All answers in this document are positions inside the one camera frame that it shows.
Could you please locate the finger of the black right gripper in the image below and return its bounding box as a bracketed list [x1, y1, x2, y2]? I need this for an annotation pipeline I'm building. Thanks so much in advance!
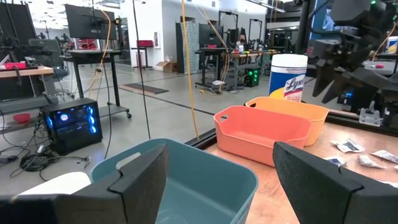
[312, 58, 330, 98]
[322, 67, 354, 105]

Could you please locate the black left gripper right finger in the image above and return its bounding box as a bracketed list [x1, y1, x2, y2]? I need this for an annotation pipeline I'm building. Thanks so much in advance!
[272, 141, 398, 224]

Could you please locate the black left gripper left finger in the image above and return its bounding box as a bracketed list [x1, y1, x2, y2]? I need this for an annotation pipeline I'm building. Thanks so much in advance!
[0, 142, 169, 224]

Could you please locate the white blue-print packet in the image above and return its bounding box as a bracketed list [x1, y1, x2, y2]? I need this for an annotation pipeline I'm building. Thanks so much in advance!
[369, 149, 398, 164]
[377, 179, 398, 189]
[323, 156, 348, 167]
[356, 154, 386, 170]
[330, 138, 366, 154]

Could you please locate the Lysol wipes canister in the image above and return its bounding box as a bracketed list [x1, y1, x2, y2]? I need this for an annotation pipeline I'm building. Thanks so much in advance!
[268, 54, 308, 103]

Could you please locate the yellow label wipes canister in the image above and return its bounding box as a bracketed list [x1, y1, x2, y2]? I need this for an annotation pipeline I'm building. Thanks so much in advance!
[385, 35, 398, 54]

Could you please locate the yellow plastic bin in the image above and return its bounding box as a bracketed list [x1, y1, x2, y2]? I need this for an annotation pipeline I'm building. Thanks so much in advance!
[245, 96, 330, 147]

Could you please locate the green-lit computer tower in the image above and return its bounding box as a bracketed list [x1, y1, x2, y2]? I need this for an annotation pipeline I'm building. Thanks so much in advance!
[244, 68, 261, 88]

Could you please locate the black glowing computer tower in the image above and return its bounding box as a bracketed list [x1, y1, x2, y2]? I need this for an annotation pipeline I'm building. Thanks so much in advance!
[41, 97, 103, 156]

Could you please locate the person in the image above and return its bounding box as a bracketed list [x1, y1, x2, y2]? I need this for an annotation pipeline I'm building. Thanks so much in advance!
[235, 34, 247, 52]

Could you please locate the orange plastic bin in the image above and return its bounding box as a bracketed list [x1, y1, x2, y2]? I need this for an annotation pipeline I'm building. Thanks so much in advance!
[213, 105, 312, 167]

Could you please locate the teal plastic bin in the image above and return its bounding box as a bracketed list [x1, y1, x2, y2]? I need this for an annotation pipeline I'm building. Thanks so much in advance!
[89, 138, 259, 224]

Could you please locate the red bowl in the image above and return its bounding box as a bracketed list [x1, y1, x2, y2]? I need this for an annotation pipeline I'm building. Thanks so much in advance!
[12, 112, 32, 124]

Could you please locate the black desk monitor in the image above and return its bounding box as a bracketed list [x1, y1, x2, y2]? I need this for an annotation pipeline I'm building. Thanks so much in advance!
[198, 23, 224, 47]

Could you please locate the dark floor mat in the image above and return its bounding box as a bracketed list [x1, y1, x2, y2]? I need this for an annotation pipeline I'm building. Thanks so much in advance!
[119, 82, 170, 95]

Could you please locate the patterned grey panel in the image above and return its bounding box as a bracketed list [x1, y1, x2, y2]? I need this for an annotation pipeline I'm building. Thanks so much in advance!
[175, 21, 200, 75]

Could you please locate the black rolling cart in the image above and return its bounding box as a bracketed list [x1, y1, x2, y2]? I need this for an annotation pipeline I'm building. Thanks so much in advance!
[63, 49, 132, 119]

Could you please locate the wooden top desk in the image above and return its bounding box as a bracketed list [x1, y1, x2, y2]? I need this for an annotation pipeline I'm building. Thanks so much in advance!
[0, 65, 60, 106]

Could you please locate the cardboard box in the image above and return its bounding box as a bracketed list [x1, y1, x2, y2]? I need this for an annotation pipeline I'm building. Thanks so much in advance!
[155, 59, 178, 74]

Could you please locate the grey office chair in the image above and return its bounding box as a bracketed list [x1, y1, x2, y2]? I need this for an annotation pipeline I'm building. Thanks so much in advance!
[28, 38, 70, 78]

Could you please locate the red tray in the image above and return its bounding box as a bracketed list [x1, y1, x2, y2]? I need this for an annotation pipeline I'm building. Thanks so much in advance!
[3, 61, 27, 70]

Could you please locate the black monitor on stand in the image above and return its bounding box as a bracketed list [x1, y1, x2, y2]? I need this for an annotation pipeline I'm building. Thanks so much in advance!
[64, 3, 118, 40]

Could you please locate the white metal bracket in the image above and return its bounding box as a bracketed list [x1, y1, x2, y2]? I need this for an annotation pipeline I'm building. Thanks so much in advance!
[359, 107, 382, 128]

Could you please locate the black vertical frame post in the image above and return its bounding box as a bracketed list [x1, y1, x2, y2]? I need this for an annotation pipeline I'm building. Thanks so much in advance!
[295, 0, 312, 55]

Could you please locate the black floor cable tangle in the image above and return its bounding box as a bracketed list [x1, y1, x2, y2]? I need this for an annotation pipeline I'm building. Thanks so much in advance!
[0, 142, 93, 182]

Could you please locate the thin orange hanging cable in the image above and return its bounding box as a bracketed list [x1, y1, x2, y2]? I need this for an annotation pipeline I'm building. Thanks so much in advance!
[192, 2, 231, 94]

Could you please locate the thick yellow hanging cable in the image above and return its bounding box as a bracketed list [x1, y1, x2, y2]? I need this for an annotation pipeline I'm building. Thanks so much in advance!
[180, 0, 200, 140]

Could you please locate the black hanging cable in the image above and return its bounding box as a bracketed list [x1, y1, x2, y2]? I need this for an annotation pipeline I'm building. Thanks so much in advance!
[132, 0, 152, 140]

